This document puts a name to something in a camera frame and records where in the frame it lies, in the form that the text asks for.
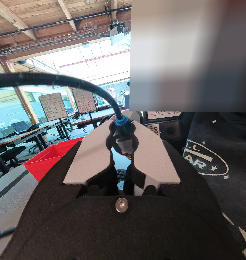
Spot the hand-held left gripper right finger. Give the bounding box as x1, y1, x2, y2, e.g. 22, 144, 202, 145
128, 120, 181, 196

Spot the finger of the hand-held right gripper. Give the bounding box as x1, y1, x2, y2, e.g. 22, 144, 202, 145
120, 110, 142, 123

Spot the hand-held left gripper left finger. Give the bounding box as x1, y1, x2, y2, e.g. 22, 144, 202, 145
63, 119, 115, 186

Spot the black hdmi cable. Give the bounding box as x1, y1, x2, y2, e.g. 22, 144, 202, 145
0, 72, 138, 161
0, 226, 18, 241

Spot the red plastic bin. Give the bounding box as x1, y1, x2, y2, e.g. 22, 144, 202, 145
22, 136, 86, 181

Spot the long wooden office desk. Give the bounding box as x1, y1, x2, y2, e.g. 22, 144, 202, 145
0, 122, 49, 175
70, 107, 115, 134

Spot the black dimpled pad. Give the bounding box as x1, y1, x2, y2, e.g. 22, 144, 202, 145
116, 168, 128, 181

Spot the handwritten whiteboard on stand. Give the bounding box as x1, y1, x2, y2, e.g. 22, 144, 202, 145
38, 92, 71, 140
71, 88, 99, 130

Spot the person's black printed sweatshirt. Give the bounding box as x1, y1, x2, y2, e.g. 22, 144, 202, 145
181, 111, 246, 260

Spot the black office chair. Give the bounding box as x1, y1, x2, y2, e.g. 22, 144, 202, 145
0, 145, 27, 179
11, 120, 48, 155

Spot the white ceiling projector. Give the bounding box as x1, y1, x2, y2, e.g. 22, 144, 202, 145
109, 20, 129, 46

